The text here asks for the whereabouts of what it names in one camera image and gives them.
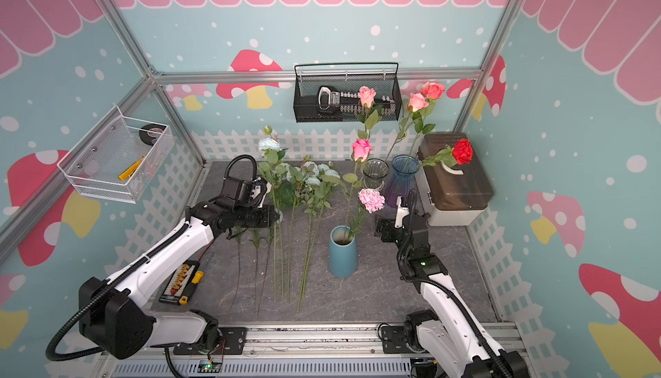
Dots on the red rose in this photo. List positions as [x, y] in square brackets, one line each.
[459, 154]

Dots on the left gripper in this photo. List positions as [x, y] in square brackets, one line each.
[267, 221]

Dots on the teal ceramic vase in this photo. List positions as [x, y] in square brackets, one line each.
[343, 256]

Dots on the brown lid storage box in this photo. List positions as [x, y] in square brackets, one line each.
[456, 196]

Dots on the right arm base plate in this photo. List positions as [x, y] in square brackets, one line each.
[395, 340]

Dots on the magenta rose stem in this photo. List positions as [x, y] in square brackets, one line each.
[361, 150]

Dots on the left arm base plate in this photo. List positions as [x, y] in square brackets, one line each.
[221, 341]

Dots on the purple glass vase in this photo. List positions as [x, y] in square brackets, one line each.
[405, 168]

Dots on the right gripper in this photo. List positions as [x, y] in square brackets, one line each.
[380, 225]

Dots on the flowers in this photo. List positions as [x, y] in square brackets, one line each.
[297, 180]

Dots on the white wire basket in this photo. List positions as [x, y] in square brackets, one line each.
[92, 167]

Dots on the yellow tool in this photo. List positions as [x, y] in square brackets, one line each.
[131, 170]

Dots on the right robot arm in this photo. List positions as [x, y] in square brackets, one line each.
[448, 331]

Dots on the pink roses stem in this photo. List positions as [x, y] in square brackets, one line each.
[371, 120]

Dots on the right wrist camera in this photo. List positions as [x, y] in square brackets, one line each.
[402, 212]

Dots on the black tape roll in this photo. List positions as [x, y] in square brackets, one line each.
[150, 133]

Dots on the clear glass vase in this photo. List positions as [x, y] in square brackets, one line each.
[375, 171]

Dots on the single blue flower stem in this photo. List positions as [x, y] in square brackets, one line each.
[238, 237]

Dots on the pale blue flower stem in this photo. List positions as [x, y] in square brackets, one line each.
[309, 244]

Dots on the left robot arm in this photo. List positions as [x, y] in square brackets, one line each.
[112, 315]

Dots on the bit set tool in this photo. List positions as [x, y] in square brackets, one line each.
[341, 100]

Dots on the coral pink rose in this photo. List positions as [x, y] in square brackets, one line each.
[421, 106]

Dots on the black wire basket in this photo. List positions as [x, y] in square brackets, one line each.
[345, 77]

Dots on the double blue carnation stem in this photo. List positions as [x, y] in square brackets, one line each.
[262, 240]

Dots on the pink carnation stem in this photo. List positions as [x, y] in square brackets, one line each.
[369, 201]

